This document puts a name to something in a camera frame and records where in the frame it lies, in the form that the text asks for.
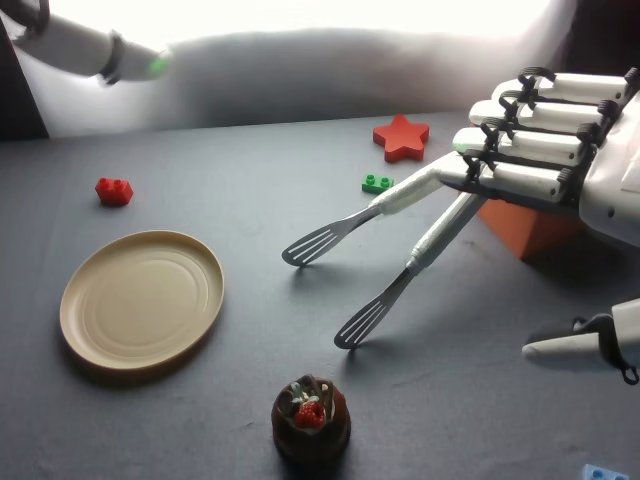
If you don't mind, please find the toy chocolate cake with raspberry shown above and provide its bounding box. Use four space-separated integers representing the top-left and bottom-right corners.
271 373 351 464

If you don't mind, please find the beige round plate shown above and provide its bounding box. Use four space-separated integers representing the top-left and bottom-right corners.
59 229 225 385

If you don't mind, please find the orange foam block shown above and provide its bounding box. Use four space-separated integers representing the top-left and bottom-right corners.
477 192 591 260

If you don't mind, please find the green toy brick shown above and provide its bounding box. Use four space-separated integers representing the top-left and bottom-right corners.
361 173 395 195

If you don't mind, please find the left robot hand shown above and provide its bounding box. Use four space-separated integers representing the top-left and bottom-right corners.
0 0 174 86

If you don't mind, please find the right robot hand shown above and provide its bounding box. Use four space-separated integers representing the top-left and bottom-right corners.
439 66 640 386

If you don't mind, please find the red star block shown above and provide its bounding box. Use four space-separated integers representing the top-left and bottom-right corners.
372 113 431 164

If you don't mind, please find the blue toy brick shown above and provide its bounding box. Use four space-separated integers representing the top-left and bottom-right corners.
582 463 629 480

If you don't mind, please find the red toy brick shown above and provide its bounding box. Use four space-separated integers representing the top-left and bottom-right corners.
94 177 134 207

